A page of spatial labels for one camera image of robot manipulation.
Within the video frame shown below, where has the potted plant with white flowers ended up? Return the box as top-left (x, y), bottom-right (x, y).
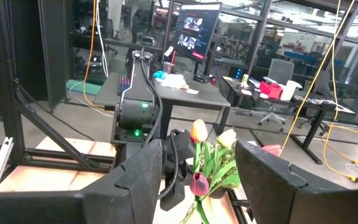
top-left (197, 146), bottom-right (241, 200)

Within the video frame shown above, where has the white cable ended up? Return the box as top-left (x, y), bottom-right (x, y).
top-left (94, 0), bottom-right (110, 78)

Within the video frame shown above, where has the white cloth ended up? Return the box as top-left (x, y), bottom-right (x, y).
top-left (159, 73), bottom-right (190, 90)

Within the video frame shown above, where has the orange artificial tulip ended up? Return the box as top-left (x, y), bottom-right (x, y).
top-left (190, 119), bottom-right (209, 175)

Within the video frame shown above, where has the black partition panel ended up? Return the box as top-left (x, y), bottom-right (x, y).
top-left (37, 0), bottom-right (71, 110)

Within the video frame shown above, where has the grey office chair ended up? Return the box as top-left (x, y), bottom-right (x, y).
top-left (258, 58), bottom-right (295, 131)

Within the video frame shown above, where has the orange cable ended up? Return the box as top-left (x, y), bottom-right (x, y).
top-left (83, 0), bottom-right (105, 110)

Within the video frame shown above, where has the black aluminium table frame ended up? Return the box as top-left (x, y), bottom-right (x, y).
top-left (0, 0), bottom-right (119, 187)

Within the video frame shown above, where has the black background desk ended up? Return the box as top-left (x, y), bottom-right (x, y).
top-left (222, 76), bottom-right (356, 166)

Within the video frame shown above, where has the black keyboard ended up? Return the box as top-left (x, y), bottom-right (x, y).
top-left (117, 73), bottom-right (132, 96)

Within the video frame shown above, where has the maroon artificial tulip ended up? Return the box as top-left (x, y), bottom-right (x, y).
top-left (180, 172), bottom-right (211, 224)

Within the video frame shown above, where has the black computer monitor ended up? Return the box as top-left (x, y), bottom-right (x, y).
top-left (171, 2), bottom-right (223, 65)

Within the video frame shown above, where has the yellow artificial tulip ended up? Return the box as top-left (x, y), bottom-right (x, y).
top-left (216, 129), bottom-right (238, 162)

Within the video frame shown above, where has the white container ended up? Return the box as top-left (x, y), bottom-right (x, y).
top-left (280, 80), bottom-right (303, 101)

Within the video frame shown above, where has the yellow cable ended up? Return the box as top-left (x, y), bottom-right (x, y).
top-left (280, 0), bottom-right (357, 149)
top-left (320, 0), bottom-right (358, 184)

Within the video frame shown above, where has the drinking cup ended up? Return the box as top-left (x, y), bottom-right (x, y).
top-left (162, 61), bottom-right (176, 75)

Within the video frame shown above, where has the red box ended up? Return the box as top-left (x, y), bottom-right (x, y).
top-left (259, 81), bottom-right (284, 100)

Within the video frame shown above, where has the green mat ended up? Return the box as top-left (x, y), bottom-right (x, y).
top-left (66, 79), bottom-right (103, 96)

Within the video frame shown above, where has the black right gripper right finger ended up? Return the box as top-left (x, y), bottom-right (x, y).
top-left (234, 139), bottom-right (310, 224)

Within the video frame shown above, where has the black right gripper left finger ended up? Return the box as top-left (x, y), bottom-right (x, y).
top-left (82, 138), bottom-right (165, 224)

